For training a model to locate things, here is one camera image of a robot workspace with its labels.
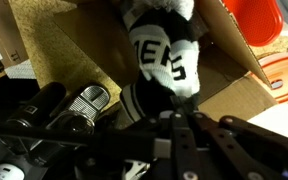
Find dark bottle white label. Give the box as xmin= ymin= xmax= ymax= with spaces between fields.
xmin=0 ymin=162 xmax=26 ymax=180

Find orange-rimmed clear container lid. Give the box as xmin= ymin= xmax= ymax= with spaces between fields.
xmin=250 ymin=51 xmax=288 ymax=105

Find black travel tumbler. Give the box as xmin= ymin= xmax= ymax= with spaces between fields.
xmin=0 ymin=81 xmax=67 ymax=148

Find red plastic lid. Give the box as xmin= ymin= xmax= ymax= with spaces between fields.
xmin=222 ymin=0 xmax=285 ymax=48

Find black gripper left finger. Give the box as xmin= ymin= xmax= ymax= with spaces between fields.
xmin=168 ymin=94 xmax=200 ymax=180

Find black white pom-pom beanie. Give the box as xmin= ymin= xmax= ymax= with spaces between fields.
xmin=118 ymin=0 xmax=210 ymax=124

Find tall open cardboard box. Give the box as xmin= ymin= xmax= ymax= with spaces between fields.
xmin=52 ymin=0 xmax=278 ymax=122

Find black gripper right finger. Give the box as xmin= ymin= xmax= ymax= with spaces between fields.
xmin=188 ymin=111 xmax=288 ymax=180

